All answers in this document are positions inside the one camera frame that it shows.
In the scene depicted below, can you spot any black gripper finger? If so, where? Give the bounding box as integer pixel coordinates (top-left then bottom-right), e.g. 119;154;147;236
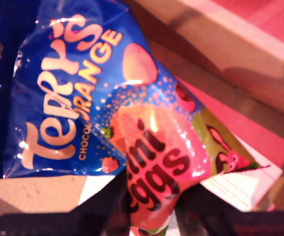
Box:
175;183;241;236
69;172;131;236

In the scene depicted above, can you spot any brown cardboard box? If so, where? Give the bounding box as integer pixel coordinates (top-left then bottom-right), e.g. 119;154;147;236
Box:
0;0;284;214

